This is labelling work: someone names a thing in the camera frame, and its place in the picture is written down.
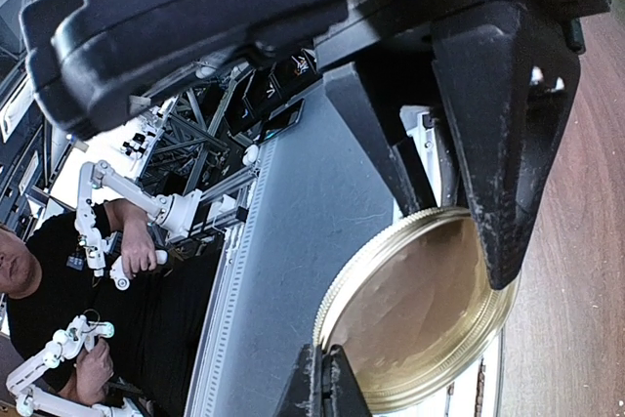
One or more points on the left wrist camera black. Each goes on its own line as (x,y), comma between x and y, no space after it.
(90,61)

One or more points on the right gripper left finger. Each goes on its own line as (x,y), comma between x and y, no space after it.
(302,393)

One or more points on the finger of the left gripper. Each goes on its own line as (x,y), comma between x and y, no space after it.
(507,81)
(368,94)

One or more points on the human operator black shirt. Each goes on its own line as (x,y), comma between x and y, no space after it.
(157,320)

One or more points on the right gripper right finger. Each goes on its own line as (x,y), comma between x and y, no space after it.
(341,394)

